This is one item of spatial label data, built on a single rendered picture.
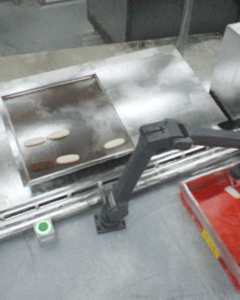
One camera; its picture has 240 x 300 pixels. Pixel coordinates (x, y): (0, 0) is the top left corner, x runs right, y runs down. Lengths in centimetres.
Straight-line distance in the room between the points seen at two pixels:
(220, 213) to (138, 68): 89
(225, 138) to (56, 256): 76
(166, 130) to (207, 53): 140
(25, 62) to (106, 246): 133
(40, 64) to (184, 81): 90
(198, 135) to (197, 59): 126
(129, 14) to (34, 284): 235
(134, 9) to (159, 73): 126
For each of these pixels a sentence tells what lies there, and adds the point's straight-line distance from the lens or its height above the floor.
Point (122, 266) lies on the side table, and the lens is 138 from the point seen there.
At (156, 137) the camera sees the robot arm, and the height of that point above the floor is 132.
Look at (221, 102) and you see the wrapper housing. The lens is 189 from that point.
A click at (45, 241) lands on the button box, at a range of 140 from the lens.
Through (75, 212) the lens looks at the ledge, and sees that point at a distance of 145.
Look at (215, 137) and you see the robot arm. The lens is 120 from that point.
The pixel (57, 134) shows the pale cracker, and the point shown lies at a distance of 162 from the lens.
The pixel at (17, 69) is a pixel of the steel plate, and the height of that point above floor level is 82.
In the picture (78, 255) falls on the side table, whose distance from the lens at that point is 140.
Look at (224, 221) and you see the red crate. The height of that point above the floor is 82.
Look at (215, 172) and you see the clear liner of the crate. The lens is 154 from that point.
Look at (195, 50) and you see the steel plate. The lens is 245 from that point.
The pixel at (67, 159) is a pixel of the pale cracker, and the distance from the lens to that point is 154.
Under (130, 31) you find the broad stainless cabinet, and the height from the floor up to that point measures 51.
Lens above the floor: 209
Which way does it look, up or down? 47 degrees down
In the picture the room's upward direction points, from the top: 3 degrees clockwise
